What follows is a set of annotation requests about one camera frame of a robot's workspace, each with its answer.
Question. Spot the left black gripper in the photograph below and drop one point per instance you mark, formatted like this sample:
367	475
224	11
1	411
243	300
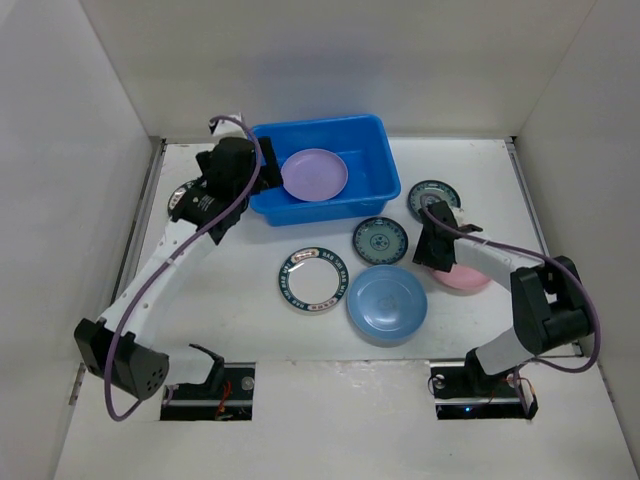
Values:
269	175

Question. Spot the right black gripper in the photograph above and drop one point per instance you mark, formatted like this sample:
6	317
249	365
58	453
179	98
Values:
431	251

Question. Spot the pink plastic plate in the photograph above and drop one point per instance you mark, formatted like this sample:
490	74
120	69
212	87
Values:
461	279

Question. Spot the purple plastic plate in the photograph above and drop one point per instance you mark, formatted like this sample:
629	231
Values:
314	175

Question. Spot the white plate green lettered rim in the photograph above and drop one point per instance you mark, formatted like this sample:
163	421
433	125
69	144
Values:
313	280

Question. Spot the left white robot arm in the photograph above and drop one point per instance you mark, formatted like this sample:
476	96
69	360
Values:
118	347

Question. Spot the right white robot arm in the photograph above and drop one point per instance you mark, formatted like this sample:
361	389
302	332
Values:
550	306

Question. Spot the teal patterned plate near bin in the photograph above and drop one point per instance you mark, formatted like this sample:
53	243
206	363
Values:
380	241

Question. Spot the blue plastic bin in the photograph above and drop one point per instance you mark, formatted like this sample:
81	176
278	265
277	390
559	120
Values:
360	141

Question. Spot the teal patterned plate far right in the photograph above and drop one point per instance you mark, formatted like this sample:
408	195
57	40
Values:
434	191

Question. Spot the light blue plastic plate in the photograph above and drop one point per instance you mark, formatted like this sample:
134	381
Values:
387	304

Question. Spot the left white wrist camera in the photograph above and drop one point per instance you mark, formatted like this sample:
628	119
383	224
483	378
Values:
228	126

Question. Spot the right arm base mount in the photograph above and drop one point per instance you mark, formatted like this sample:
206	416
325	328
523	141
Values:
500	397

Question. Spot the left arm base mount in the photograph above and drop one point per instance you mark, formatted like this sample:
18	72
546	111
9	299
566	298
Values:
230	400

